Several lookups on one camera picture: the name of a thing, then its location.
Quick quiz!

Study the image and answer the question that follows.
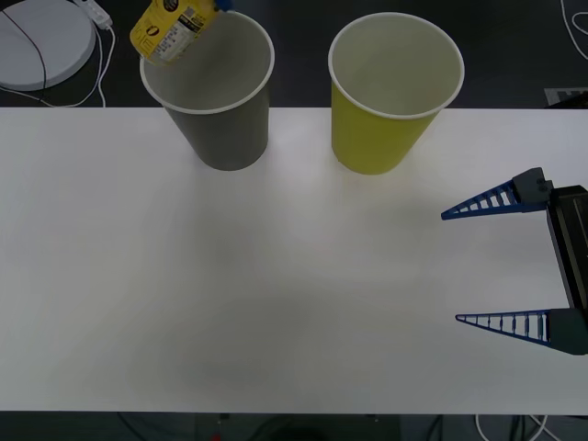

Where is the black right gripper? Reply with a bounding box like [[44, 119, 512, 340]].
[[440, 167, 588, 357]]

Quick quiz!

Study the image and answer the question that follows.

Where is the yellow drink bottle black cap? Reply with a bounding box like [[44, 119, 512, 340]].
[[129, 0, 220, 67]]

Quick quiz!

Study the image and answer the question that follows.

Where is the white power strip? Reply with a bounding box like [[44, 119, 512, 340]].
[[75, 0, 114, 28]]

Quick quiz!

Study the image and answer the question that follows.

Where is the grey floor box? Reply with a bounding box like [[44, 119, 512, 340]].
[[544, 86, 588, 109]]

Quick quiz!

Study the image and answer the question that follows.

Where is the white round disc base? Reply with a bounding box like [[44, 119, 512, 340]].
[[0, 0, 97, 92]]

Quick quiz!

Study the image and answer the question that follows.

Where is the yellow-green plastic bin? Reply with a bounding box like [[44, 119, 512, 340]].
[[327, 12, 466, 175]]

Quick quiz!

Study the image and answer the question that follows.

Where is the white cable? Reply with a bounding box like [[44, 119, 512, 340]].
[[560, 0, 588, 61], [474, 413, 495, 441], [0, 25, 117, 109]]

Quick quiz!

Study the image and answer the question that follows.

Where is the black cable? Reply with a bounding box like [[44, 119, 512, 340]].
[[0, 8, 48, 102]]

